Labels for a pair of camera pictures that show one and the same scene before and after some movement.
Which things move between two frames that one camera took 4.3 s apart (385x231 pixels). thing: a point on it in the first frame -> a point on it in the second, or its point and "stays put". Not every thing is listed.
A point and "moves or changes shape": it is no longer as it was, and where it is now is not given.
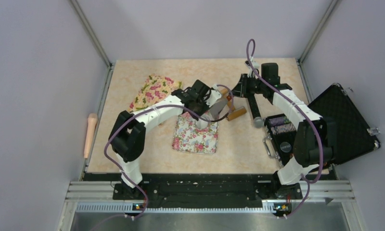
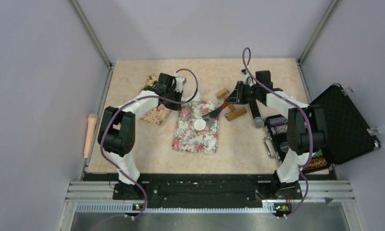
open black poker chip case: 350,134 stays put
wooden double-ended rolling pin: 234,112 stays put
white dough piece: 201,123 moves or changes shape
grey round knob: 259,122 stays put
